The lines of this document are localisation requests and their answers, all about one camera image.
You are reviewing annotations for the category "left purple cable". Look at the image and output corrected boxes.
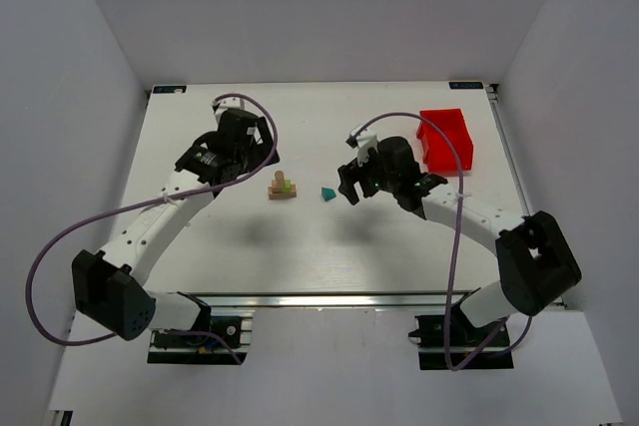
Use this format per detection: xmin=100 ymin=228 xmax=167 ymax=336
xmin=25 ymin=92 xmax=281 ymax=365

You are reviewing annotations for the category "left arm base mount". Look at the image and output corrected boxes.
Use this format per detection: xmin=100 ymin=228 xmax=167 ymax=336
xmin=147 ymin=309 xmax=254 ymax=366

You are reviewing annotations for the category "blue label sticker left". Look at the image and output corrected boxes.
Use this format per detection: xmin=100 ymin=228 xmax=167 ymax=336
xmin=152 ymin=85 xmax=187 ymax=95

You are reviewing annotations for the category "teal wooden triangle block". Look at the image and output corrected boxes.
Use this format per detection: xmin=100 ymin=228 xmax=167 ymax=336
xmin=320 ymin=187 xmax=336 ymax=202

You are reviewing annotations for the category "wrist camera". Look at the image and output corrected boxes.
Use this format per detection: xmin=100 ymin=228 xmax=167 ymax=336
xmin=212 ymin=96 xmax=246 ymax=123
xmin=345 ymin=126 xmax=378 ymax=166

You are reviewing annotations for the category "natural wooden arch block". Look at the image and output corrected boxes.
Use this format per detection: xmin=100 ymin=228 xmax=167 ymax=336
xmin=272 ymin=171 xmax=286 ymax=194

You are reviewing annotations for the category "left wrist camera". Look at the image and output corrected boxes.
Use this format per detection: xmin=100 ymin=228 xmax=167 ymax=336
xmin=212 ymin=96 xmax=246 ymax=123

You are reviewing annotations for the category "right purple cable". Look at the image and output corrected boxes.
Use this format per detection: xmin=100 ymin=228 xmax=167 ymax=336
xmin=348 ymin=112 xmax=533 ymax=371

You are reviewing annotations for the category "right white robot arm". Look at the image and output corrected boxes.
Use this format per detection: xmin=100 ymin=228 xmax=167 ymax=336
xmin=337 ymin=134 xmax=582 ymax=328

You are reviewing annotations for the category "blue label sticker right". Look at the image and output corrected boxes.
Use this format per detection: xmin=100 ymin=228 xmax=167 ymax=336
xmin=448 ymin=81 xmax=484 ymax=90

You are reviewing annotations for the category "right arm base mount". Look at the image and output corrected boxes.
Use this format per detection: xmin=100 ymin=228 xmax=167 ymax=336
xmin=408 ymin=315 xmax=514 ymax=371

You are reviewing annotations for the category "blue label sticker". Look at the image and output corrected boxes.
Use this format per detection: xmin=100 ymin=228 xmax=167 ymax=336
xmin=448 ymin=81 xmax=484 ymax=90
xmin=152 ymin=85 xmax=187 ymax=95

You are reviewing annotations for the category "long natural wooden block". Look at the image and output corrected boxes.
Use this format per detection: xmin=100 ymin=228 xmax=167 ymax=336
xmin=268 ymin=185 xmax=297 ymax=201

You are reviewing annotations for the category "red plastic bin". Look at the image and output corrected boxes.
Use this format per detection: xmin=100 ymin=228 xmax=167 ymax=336
xmin=416 ymin=109 xmax=474 ymax=175

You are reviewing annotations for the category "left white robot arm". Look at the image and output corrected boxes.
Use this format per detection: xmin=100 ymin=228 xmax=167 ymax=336
xmin=72 ymin=108 xmax=279 ymax=341

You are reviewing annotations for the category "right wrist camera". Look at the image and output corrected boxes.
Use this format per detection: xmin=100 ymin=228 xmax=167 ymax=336
xmin=345 ymin=126 xmax=378 ymax=166

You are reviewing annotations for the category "aluminium table frame rail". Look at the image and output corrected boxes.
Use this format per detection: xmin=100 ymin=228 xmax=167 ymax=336
xmin=193 ymin=292 xmax=445 ymax=309

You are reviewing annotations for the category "purple cable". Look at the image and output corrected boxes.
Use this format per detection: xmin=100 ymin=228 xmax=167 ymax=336
xmin=25 ymin=92 xmax=281 ymax=365
xmin=348 ymin=112 xmax=533 ymax=371

